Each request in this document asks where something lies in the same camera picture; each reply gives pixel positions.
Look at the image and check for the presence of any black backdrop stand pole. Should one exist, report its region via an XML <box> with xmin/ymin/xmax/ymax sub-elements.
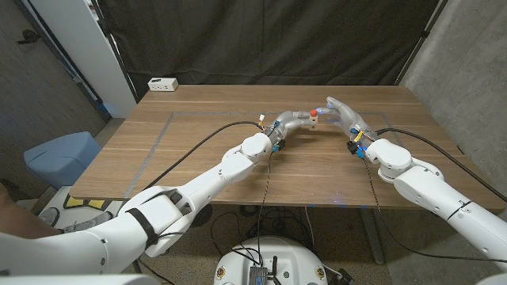
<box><xmin>90</xmin><ymin>0</ymin><xmax>139</xmax><ymax>104</ymax></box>
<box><xmin>394</xmin><ymin>0</ymin><xmax>451</xmax><ymax>86</ymax></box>

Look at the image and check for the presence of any person's bare limb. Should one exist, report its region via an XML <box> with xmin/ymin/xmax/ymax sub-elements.
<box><xmin>0</xmin><ymin>184</ymin><xmax>64</xmax><ymax>240</ymax></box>

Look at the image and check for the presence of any grey table leg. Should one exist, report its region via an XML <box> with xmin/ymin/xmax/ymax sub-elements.
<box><xmin>358</xmin><ymin>207</ymin><xmax>386</xmax><ymax>265</ymax></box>

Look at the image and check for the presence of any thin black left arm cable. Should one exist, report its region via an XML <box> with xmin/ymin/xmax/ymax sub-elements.
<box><xmin>158</xmin><ymin>150</ymin><xmax>276</xmax><ymax>266</ymax></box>

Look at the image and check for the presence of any white power strip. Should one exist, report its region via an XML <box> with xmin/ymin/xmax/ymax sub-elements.
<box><xmin>147</xmin><ymin>77</ymin><xmax>179</xmax><ymax>93</ymax></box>

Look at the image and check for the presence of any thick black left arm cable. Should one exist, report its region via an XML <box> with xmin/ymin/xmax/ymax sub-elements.
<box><xmin>142</xmin><ymin>120</ymin><xmax>265</xmax><ymax>191</ymax></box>

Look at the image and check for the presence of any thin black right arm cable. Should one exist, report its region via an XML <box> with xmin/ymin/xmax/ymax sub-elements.
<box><xmin>362</xmin><ymin>157</ymin><xmax>507</xmax><ymax>264</ymax></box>

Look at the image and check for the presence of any blue padded stool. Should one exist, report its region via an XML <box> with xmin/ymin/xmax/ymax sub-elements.
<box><xmin>22</xmin><ymin>131</ymin><xmax>102</xmax><ymax>191</ymax></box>

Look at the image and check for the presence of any yellow and black floor object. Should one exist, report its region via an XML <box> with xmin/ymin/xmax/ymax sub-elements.
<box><xmin>63</xmin><ymin>194</ymin><xmax>106</xmax><ymax>210</ymax></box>

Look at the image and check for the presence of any black floor cable tangle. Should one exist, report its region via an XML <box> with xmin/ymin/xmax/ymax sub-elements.
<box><xmin>209</xmin><ymin>204</ymin><xmax>314</xmax><ymax>258</ymax></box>

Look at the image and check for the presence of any grey module on torso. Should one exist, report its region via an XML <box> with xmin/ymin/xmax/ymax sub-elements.
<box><xmin>248</xmin><ymin>265</ymin><xmax>269</xmax><ymax>285</ymax></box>

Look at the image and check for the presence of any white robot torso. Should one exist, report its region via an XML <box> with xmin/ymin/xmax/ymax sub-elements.
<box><xmin>213</xmin><ymin>236</ymin><xmax>328</xmax><ymax>285</ymax></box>

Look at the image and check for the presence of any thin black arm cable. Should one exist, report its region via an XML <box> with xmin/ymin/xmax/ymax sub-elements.
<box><xmin>362</xmin><ymin>157</ymin><xmax>507</xmax><ymax>264</ymax></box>
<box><xmin>158</xmin><ymin>150</ymin><xmax>276</xmax><ymax>266</ymax></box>

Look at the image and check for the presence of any white cabinet panel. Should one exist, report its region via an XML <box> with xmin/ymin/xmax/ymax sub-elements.
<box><xmin>29</xmin><ymin>0</ymin><xmax>138</xmax><ymax>119</ymax></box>

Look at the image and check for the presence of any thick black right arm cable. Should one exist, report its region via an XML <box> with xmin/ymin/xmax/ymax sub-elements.
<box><xmin>375</xmin><ymin>127</ymin><xmax>507</xmax><ymax>203</ymax></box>

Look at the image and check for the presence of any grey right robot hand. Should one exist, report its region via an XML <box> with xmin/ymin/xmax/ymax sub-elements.
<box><xmin>315</xmin><ymin>96</ymin><xmax>381</xmax><ymax>148</ymax></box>

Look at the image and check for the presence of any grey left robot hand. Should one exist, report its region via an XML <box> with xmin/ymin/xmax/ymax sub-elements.
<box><xmin>264</xmin><ymin>110</ymin><xmax>319</xmax><ymax>144</ymax></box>

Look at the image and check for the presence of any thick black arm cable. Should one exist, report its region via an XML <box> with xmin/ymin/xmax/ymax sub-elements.
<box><xmin>375</xmin><ymin>127</ymin><xmax>507</xmax><ymax>203</ymax></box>
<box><xmin>142</xmin><ymin>120</ymin><xmax>265</xmax><ymax>191</ymax></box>

